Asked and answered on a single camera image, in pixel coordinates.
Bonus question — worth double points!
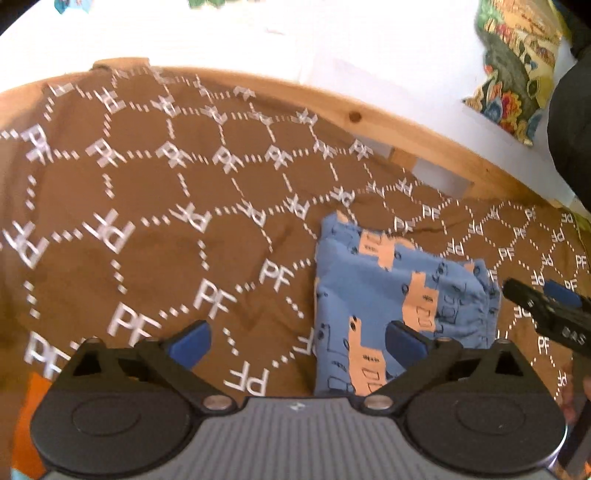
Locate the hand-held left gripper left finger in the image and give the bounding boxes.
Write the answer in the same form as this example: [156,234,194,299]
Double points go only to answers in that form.
[60,320,232,411]

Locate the dark cloth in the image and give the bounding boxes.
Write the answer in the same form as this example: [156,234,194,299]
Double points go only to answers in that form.
[547,0,591,209]

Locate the blue truck print pants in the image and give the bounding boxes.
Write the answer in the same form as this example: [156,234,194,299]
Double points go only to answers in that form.
[314,212,504,398]

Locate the orange cloth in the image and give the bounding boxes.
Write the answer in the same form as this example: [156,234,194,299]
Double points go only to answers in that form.
[11,373,54,480]

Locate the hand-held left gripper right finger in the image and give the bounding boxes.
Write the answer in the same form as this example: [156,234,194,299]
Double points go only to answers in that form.
[362,320,552,411]

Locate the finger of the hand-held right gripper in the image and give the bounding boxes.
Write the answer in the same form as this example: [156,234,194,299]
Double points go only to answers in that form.
[544,281,591,323]
[502,278,591,357]

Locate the brown printed blanket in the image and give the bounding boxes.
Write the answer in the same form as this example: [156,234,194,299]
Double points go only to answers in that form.
[0,67,591,416]

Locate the floral cushion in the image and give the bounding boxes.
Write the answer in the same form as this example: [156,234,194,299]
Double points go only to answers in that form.
[463,0,565,147]

